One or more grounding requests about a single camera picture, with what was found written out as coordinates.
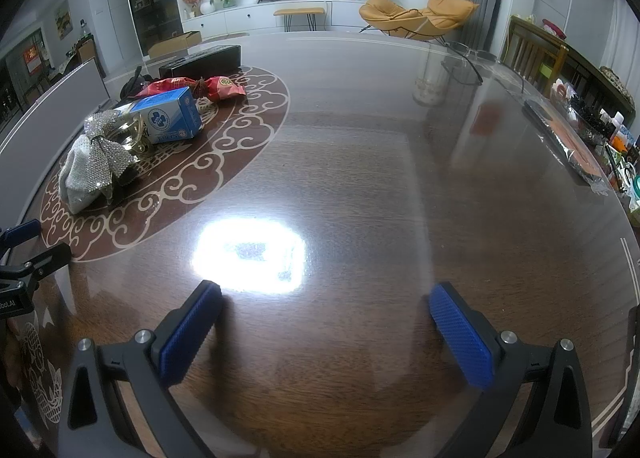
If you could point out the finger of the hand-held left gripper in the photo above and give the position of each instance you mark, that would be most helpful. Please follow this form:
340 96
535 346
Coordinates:
52 258
22 233

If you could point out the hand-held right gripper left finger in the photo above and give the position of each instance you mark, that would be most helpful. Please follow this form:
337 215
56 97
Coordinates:
190 333

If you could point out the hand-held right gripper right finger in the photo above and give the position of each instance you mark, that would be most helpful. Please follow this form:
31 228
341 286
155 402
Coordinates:
462 338

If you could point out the silver glitter bow shoe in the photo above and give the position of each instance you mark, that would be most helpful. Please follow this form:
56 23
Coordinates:
95 163

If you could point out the gold glass bottle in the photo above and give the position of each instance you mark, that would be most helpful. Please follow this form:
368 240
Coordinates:
132 140

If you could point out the blue and white box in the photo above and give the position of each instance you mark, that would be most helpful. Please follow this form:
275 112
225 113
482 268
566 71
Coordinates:
170 118

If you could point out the red twisted snack packet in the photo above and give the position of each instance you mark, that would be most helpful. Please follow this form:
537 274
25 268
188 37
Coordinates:
225 88

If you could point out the wooden desktop with fish pattern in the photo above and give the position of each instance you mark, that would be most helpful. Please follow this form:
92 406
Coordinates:
350 188

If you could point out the red poster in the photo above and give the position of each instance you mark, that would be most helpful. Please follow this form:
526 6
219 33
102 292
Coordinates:
32 59

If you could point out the black rolled cloth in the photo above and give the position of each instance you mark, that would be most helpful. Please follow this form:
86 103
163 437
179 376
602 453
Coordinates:
132 86

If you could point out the silver foil packet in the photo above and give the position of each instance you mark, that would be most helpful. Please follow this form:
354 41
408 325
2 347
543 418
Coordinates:
565 143

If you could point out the cardboard box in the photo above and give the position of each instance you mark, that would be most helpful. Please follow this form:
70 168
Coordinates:
175 44

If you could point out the black rectangular box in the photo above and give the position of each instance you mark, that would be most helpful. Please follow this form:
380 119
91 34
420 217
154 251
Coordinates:
200 63

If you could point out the cluster of small bottles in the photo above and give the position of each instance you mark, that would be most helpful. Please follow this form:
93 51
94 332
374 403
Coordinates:
617 128

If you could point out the eyeglasses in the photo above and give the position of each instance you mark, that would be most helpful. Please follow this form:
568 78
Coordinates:
467 52

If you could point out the red flowers in vase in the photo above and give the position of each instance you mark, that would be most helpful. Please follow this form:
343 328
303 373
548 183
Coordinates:
192 0

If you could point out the dark wooden sideboard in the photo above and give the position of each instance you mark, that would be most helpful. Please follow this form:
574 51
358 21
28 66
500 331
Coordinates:
595 73

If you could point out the white television cabinet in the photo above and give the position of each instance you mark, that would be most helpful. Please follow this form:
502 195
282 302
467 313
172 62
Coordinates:
250 18

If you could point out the orange lounge chair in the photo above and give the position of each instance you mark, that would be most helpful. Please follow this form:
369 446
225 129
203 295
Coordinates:
385 13

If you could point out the wooden bench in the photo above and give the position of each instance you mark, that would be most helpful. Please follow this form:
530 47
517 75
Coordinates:
299 11

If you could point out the framed wall painting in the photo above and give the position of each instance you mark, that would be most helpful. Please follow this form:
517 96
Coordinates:
63 19

